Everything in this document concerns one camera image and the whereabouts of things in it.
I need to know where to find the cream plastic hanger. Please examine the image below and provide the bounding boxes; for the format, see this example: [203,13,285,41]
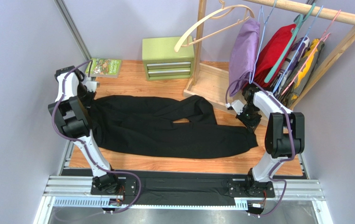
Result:
[174,0,255,53]

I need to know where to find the black trousers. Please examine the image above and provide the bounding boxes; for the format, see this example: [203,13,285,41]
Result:
[89,95,258,159]

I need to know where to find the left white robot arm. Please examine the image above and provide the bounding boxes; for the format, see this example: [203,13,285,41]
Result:
[48,66,121,195]

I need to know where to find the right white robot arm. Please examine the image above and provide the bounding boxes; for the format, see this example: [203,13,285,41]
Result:
[232,87,305,196]

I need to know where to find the teal hanger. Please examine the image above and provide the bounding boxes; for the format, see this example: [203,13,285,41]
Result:
[264,0,316,84]

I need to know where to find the wooden clothes rack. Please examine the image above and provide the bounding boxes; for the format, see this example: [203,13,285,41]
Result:
[182,0,355,114]

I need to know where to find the yellow grey garment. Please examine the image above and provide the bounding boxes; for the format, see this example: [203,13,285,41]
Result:
[282,39,325,107]

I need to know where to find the red garment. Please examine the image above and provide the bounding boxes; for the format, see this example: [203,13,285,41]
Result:
[254,23,296,89]

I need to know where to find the green drawer box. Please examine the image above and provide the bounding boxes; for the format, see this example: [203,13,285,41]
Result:
[142,37,195,81]

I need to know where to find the green book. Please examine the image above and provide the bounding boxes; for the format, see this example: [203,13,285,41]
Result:
[85,58,122,78]

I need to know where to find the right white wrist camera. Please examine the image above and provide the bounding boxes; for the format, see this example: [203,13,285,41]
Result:
[225,100,245,115]

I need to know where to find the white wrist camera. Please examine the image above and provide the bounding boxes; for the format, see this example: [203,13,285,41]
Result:
[84,81,99,92]
[225,100,245,115]

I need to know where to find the pink wire hanger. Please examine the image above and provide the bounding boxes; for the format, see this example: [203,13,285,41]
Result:
[280,9,341,96]

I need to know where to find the light blue wire hanger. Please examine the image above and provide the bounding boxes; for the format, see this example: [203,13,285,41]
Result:
[265,0,316,94]

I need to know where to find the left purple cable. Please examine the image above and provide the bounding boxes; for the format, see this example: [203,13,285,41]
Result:
[50,60,142,215]

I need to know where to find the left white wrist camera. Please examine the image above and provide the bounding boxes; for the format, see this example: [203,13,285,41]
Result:
[84,81,99,92]

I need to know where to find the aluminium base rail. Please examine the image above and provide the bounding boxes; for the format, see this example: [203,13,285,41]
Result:
[34,176,333,224]

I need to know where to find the aluminium corner post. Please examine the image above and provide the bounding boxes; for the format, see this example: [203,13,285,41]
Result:
[54,0,91,60]

